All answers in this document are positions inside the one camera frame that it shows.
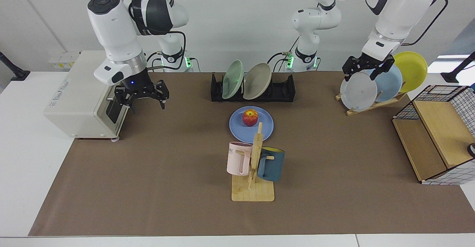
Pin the red yellow apple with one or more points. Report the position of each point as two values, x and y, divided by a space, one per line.
250 118

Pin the light blue plate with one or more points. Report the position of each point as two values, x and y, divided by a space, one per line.
389 84

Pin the grey plate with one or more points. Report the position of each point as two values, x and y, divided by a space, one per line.
358 93

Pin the wooden plate rack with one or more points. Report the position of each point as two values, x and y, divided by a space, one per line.
371 106

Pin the yellow plate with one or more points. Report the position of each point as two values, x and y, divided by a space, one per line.
412 69

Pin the black dish rack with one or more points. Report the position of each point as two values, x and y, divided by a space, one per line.
282 91

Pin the pale green plate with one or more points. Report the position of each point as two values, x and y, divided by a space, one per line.
233 79

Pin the beige plate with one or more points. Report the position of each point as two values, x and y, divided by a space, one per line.
256 81

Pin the pale toaster oven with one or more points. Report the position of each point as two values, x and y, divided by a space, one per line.
70 109

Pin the black clamp stand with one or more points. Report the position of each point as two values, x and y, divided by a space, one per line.
451 77
18 74

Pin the brown table cloth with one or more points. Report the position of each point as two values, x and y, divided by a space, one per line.
185 195

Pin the pink cup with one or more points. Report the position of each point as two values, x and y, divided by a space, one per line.
237 161

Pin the dark blue cup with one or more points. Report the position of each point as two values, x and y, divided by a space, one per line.
274 167

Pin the small round dark thing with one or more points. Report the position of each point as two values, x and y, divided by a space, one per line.
472 150

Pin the wooden cup stand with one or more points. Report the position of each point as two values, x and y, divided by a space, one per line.
252 191

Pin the white wall socket box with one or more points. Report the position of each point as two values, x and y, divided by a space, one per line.
63 61

